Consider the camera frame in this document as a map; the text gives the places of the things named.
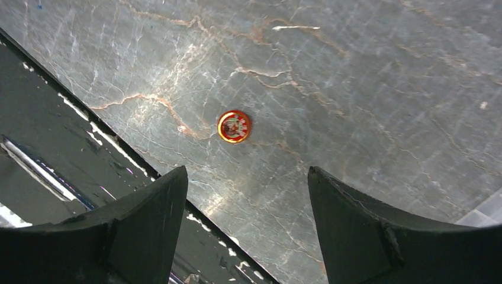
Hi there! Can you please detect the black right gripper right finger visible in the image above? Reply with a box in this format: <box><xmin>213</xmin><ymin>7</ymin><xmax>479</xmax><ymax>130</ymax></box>
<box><xmin>308</xmin><ymin>166</ymin><xmax>501</xmax><ymax>283</ymax></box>

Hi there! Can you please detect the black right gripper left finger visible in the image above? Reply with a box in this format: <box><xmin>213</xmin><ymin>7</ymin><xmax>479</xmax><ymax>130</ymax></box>
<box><xmin>1</xmin><ymin>166</ymin><xmax>188</xmax><ymax>283</ymax></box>

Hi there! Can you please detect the small red round tin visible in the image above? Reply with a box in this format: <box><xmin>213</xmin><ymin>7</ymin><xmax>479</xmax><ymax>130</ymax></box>
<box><xmin>217</xmin><ymin>110</ymin><xmax>252</xmax><ymax>144</ymax></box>

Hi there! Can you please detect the clear compartment organizer tray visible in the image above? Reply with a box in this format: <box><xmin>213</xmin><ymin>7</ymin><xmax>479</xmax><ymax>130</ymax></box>
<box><xmin>455</xmin><ymin>189</ymin><xmax>501</xmax><ymax>227</ymax></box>

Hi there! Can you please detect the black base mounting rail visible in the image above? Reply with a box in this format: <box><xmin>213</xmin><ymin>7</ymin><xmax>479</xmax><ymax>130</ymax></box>
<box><xmin>1</xmin><ymin>37</ymin><xmax>274</xmax><ymax>283</ymax></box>

